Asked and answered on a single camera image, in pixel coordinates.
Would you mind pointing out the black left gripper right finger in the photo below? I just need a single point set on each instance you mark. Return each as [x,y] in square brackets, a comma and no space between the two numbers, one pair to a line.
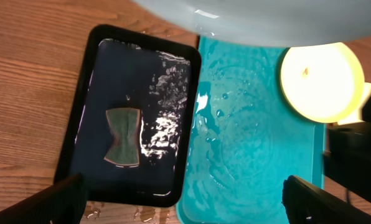
[307,204]

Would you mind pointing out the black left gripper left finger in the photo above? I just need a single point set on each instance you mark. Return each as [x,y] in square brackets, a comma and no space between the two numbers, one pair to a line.
[63,202]

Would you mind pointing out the green scrubbing sponge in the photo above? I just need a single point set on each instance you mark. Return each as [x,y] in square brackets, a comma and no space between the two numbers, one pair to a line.
[124,125]

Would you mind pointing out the yellow plate with small stain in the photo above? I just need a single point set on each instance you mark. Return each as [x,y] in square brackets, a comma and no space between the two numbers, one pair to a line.
[323,83]

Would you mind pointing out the light blue plate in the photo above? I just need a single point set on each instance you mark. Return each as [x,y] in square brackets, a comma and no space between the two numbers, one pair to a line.
[269,23]

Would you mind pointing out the yellow plate with long stain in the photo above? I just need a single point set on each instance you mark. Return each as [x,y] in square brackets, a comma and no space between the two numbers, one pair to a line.
[356,115]

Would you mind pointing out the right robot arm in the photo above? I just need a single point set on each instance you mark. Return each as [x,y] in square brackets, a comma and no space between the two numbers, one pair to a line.
[348,161]

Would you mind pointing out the teal plastic tray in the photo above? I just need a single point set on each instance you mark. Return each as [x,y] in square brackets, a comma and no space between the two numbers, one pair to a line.
[246,140]

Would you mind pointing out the black rectangular tray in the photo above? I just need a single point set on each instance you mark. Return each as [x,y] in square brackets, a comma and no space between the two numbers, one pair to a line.
[126,69]

